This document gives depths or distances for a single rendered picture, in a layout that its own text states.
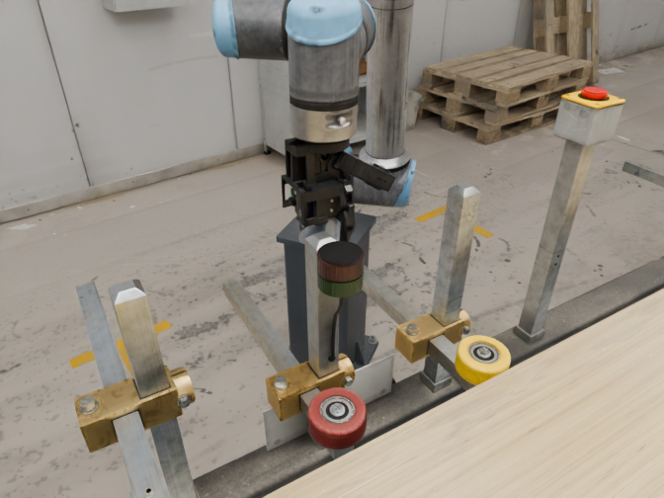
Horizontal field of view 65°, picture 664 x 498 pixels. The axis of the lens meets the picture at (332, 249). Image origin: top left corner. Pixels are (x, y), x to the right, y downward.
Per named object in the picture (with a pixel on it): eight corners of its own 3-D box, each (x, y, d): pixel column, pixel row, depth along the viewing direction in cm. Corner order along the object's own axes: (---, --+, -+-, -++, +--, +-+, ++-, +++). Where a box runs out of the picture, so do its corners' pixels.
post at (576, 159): (512, 332, 113) (562, 135, 89) (528, 325, 116) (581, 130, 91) (529, 345, 110) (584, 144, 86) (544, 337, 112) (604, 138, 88)
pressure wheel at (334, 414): (299, 451, 78) (297, 398, 71) (345, 428, 81) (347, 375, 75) (326, 494, 72) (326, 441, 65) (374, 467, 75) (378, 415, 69)
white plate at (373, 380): (266, 449, 89) (261, 410, 83) (389, 389, 100) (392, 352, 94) (267, 452, 88) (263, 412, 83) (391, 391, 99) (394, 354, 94)
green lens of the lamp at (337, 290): (308, 279, 69) (308, 265, 68) (347, 265, 71) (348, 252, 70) (332, 302, 64) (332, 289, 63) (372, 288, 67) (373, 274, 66)
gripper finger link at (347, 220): (327, 236, 80) (328, 185, 75) (337, 233, 81) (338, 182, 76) (343, 250, 77) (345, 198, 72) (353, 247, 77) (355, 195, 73)
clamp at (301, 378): (267, 399, 83) (264, 377, 80) (339, 368, 88) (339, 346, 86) (282, 425, 79) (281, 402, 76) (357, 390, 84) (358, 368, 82)
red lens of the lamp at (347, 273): (308, 263, 67) (308, 249, 66) (348, 250, 70) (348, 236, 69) (332, 287, 63) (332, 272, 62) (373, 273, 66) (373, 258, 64)
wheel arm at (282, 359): (223, 297, 104) (221, 281, 102) (239, 292, 106) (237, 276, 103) (334, 464, 73) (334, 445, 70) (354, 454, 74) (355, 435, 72)
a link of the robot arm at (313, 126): (335, 88, 73) (373, 106, 66) (335, 122, 76) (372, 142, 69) (278, 97, 70) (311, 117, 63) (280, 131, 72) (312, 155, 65)
